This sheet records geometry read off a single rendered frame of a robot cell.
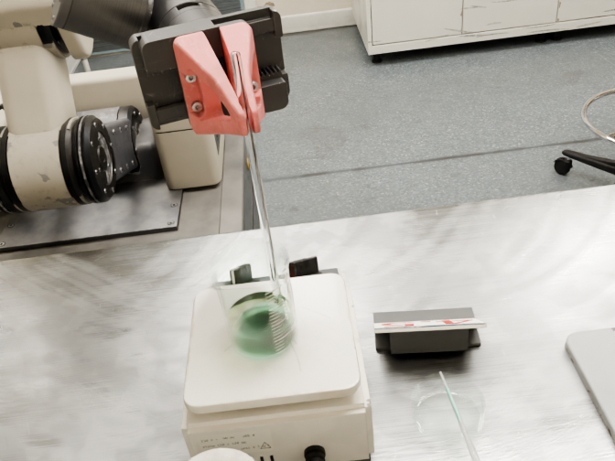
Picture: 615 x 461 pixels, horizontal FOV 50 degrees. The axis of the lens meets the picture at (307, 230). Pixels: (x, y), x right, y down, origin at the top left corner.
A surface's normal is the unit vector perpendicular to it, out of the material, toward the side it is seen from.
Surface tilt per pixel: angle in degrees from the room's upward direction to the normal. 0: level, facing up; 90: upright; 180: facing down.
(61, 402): 0
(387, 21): 90
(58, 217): 0
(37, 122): 64
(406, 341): 90
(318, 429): 90
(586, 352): 0
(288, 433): 90
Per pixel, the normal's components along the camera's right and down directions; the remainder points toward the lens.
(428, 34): 0.07, 0.59
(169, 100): 0.34, 0.54
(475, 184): -0.11, -0.80
